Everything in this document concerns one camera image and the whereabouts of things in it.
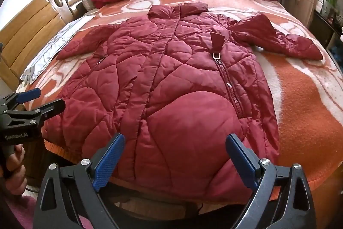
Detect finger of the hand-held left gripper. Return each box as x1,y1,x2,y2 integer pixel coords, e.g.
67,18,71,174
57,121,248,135
1,99,66,129
0,88,41,112

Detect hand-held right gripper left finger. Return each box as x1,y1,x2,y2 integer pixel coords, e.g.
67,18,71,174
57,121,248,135
35,133,126,229

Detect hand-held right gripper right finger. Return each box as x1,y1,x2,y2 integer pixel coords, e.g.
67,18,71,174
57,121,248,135
226,134,317,229

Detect red quilted puffer jacket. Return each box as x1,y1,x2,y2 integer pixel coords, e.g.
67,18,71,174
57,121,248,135
41,3,323,199

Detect person's left hand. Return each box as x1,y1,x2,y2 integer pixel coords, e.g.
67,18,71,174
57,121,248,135
0,144,27,194

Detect grey striped pillow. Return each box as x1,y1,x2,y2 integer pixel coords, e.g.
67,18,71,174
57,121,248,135
20,16,93,85

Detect wooden headboard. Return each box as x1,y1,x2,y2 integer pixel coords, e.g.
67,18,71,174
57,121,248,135
0,0,109,85

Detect pink cloth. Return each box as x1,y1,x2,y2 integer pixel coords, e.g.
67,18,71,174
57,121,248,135
8,191,93,229

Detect orange and white blanket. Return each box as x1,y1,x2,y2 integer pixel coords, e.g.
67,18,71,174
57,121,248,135
16,0,343,192

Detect cluttered dark shelf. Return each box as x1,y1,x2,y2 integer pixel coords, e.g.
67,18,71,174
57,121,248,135
310,0,343,60

